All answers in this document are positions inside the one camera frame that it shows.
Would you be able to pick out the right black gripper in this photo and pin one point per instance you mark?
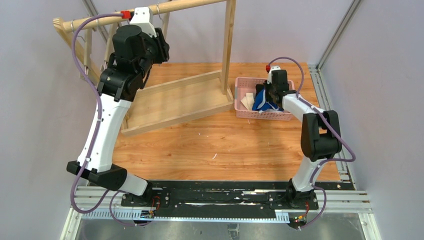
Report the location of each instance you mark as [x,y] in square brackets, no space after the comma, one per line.
[269,92]

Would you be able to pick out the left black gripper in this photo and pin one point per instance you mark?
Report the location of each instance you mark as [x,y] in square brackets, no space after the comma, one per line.
[162,46]

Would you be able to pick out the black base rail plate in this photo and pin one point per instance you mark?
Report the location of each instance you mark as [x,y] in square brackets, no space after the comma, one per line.
[222,199]

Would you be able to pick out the wooden clothes rack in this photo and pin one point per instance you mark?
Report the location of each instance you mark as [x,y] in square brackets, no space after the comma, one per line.
[173,102]

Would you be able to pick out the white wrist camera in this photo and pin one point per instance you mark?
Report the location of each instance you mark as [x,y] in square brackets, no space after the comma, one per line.
[272,73]
[143,17]

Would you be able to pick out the grey underwear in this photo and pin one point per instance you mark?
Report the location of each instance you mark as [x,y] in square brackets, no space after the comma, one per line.
[248,101]

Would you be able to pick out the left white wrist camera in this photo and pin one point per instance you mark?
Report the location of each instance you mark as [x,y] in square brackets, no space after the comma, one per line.
[143,17]

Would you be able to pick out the empty wooden clip hanger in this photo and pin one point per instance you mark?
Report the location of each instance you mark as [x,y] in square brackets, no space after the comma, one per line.
[87,51]

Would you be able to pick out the blue underwear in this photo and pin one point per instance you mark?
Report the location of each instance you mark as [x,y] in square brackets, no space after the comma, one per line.
[261,105]

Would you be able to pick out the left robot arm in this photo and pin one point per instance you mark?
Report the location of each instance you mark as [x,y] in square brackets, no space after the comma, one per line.
[135,52]

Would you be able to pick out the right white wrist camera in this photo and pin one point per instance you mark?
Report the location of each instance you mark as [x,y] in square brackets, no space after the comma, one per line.
[272,73]

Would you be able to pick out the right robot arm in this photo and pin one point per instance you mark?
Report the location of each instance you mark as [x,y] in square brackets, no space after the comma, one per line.
[318,140]

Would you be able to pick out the pink plastic basket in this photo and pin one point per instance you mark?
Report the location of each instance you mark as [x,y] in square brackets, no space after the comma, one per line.
[245,91]

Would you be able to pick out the wooden hanger of grey underwear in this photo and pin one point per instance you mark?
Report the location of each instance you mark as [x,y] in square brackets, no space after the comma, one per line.
[109,45]

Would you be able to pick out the wooden hanger of blue underwear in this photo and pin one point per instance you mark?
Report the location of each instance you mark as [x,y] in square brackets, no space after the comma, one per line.
[164,17]

